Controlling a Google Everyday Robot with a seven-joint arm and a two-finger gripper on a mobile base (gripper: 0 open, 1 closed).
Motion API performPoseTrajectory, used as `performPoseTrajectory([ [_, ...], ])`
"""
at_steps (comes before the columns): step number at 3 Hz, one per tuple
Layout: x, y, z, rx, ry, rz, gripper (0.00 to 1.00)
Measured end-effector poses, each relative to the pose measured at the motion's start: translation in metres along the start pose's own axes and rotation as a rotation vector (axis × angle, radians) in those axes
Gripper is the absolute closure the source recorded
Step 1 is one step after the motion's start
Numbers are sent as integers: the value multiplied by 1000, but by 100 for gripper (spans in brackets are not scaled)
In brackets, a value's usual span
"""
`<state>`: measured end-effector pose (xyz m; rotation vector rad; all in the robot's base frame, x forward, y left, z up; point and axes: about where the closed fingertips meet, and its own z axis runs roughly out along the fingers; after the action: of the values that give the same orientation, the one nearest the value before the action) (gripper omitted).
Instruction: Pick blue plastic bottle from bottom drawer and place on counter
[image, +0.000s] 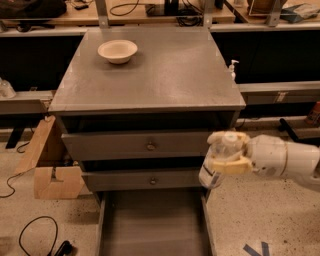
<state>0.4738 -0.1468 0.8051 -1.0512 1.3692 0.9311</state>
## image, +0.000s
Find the orange bottle on floor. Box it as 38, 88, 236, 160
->
305, 102, 320, 126

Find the grey drawer cabinet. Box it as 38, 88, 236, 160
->
48, 27, 247, 202

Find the thin black floor cable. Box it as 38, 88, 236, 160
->
0, 141, 34, 199

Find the clear plastic water bottle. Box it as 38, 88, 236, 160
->
199, 143, 240, 189

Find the grey bottom drawer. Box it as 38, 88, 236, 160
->
95, 188, 216, 256

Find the grey middle drawer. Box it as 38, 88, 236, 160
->
82, 168, 201, 192

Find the grey top drawer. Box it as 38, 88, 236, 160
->
62, 130, 209, 161

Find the white paper bowl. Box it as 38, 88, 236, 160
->
98, 40, 138, 64

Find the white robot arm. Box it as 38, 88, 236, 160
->
199, 131, 320, 191

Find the black bag on desk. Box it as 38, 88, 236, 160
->
0, 0, 67, 19

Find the wooden board leaning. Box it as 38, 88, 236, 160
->
15, 116, 55, 174

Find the notched wooden block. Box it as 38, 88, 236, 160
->
34, 166, 84, 200

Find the blue tape mark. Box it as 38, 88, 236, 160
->
242, 241, 270, 256

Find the black cable on floor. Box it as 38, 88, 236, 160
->
18, 215, 74, 256

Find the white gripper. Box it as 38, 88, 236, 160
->
207, 131, 287, 177

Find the black table leg stand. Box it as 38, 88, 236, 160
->
278, 118, 320, 146

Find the grey drawer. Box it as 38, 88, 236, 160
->
82, 168, 201, 192
95, 188, 216, 256
62, 130, 209, 161

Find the white pump dispenser bottle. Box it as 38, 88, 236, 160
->
228, 60, 239, 80

